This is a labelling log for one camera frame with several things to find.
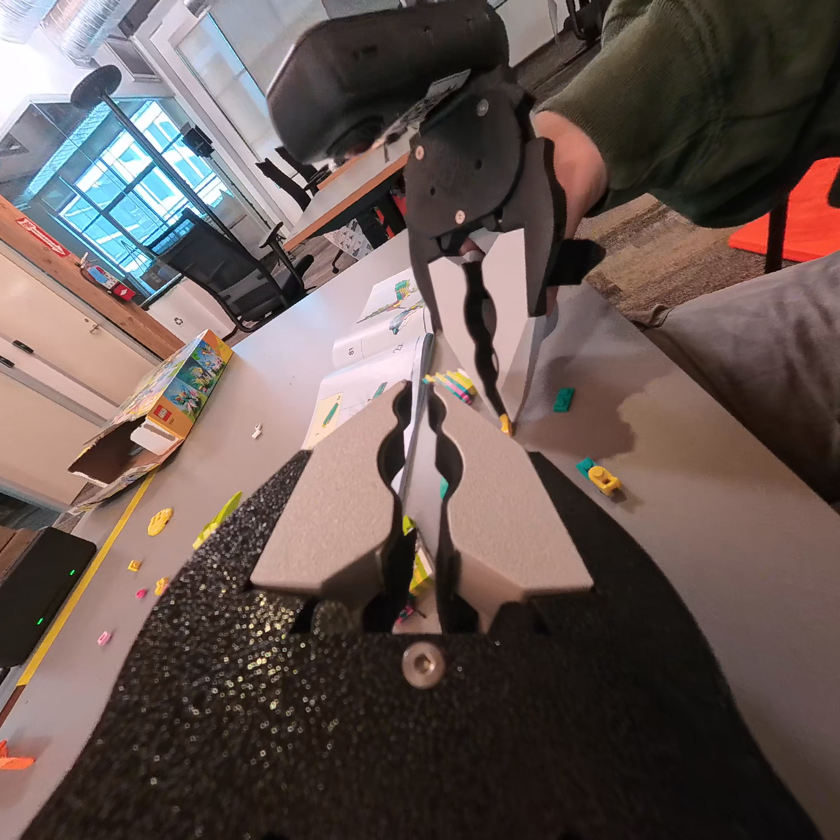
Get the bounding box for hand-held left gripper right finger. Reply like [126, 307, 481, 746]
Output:
[428, 381, 596, 634]

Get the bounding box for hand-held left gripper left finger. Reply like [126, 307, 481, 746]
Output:
[248, 378, 416, 603]

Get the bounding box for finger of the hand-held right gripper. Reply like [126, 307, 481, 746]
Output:
[509, 307, 560, 429]
[409, 238, 513, 432]

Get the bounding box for multicolour lego brick stack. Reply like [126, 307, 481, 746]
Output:
[423, 369, 477, 406]

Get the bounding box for yellow and teal lego piece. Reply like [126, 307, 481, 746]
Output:
[575, 457, 622, 497]

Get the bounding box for lime green lego leaf piece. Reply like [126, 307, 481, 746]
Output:
[192, 491, 244, 552]

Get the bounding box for lime green lego pieces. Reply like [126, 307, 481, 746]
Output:
[401, 514, 435, 597]

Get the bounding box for open lego instruction booklet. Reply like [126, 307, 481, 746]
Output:
[302, 331, 435, 454]

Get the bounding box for colourful lego box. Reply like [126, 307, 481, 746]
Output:
[67, 328, 235, 508]

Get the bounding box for person's right hand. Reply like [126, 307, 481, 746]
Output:
[530, 110, 611, 242]

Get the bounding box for bird picture instruction booklet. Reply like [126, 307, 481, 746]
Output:
[354, 276, 429, 327]

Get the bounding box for long grey office table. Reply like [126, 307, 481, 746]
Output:
[282, 151, 412, 253]

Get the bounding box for patterned white bag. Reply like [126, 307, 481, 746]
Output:
[324, 215, 383, 258]

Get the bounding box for person's grey trouser leg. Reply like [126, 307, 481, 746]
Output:
[645, 252, 840, 508]

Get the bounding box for white recycling bin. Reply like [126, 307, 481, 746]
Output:
[146, 278, 236, 343]

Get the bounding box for black mesh office chair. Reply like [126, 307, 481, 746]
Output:
[146, 207, 317, 337]

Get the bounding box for black pole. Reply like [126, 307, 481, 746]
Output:
[764, 189, 793, 276]

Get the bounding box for orange mat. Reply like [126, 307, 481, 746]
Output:
[728, 156, 840, 264]

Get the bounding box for black box with green lights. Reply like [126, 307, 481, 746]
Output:
[0, 526, 98, 668]

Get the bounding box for red fire extinguisher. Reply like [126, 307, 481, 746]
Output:
[82, 261, 137, 301]

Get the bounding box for white door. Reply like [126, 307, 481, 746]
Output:
[0, 243, 165, 421]

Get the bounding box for black framed window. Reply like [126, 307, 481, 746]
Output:
[10, 97, 263, 280]

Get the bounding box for white ceiling vent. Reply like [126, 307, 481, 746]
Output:
[105, 34, 161, 83]

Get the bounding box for black floor lamp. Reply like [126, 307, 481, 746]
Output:
[70, 63, 238, 245]

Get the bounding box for wooden support post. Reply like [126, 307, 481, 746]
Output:
[0, 193, 186, 361]

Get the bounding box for red sign on post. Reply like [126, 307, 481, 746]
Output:
[16, 216, 73, 259]

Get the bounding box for long silver air duct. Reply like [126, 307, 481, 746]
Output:
[0, 0, 142, 64]

